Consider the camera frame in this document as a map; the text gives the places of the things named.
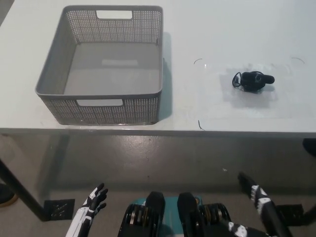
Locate black table leg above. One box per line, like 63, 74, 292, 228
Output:
0, 158, 51, 222
304, 205, 316, 219

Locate dark shoe with tan sole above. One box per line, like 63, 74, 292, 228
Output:
0, 182, 16, 208

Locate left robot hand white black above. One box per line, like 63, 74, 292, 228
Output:
82, 183, 109, 218

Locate black patterned floor plate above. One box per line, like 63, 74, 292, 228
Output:
276, 203, 306, 227
43, 198, 76, 221

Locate black webcam with cable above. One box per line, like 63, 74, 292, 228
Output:
231, 71, 276, 94

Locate grey perforated plastic basket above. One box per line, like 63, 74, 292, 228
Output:
34, 5, 164, 126

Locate dark object under table edge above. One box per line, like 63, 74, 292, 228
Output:
302, 138, 316, 157

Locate robot body black teal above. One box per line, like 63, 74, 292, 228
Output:
118, 191, 234, 237

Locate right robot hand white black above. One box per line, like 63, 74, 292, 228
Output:
237, 171, 270, 216

